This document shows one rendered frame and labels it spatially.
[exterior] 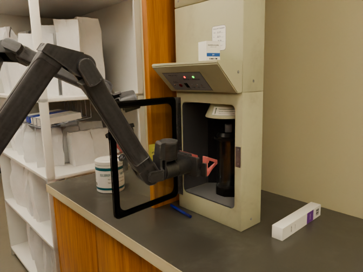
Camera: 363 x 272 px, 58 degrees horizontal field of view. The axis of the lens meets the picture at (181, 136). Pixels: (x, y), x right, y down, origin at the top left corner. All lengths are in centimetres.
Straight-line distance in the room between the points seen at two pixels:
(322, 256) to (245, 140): 41
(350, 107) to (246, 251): 66
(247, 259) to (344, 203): 55
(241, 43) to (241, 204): 52
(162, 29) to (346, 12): 67
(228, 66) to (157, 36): 39
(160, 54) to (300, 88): 58
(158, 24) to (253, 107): 49
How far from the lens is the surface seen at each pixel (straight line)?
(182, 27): 126
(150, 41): 128
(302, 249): 112
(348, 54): 137
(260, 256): 106
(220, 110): 116
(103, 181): 157
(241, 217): 116
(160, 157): 102
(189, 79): 112
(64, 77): 129
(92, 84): 85
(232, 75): 102
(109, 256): 141
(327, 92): 140
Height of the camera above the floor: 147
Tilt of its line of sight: 10 degrees down
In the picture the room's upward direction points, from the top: 1 degrees counter-clockwise
